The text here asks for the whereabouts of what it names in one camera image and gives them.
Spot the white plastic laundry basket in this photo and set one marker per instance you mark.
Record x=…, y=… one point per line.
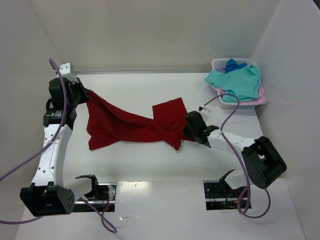
x=221, y=62

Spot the lilac t shirt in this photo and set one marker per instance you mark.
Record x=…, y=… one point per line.
x=221, y=70

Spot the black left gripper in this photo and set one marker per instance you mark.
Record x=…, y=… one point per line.
x=81, y=92

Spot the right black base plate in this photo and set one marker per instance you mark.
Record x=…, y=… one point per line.
x=216, y=199

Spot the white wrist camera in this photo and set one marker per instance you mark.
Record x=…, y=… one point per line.
x=66, y=71
x=204, y=112

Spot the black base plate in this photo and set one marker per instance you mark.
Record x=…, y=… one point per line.
x=216, y=199
x=103, y=200

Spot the teal t shirt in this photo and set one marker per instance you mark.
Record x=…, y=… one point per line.
x=242, y=84

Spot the red t shirt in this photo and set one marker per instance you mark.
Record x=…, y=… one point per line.
x=108, y=124

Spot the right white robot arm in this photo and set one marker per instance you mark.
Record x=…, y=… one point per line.
x=262, y=162

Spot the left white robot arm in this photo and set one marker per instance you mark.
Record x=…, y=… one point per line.
x=47, y=194

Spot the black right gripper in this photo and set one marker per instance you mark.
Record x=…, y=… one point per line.
x=189, y=124

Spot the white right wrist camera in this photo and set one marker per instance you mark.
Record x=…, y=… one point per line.
x=204, y=112

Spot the pink t shirt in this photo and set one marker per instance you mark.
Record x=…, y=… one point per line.
x=261, y=100

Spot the blue t shirt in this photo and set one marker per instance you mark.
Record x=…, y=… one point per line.
x=232, y=65

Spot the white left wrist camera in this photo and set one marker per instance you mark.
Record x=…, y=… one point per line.
x=66, y=71

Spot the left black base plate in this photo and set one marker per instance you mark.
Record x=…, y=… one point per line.
x=103, y=200

